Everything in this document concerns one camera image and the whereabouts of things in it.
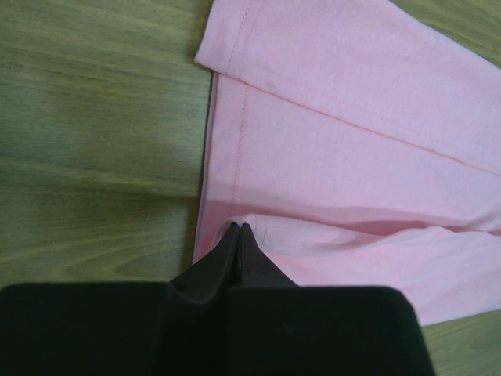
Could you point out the pink t shirt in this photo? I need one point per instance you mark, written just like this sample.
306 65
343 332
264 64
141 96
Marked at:
361 146

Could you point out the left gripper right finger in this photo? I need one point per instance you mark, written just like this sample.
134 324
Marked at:
253 267

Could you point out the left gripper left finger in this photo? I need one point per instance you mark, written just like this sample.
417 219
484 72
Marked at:
202 282

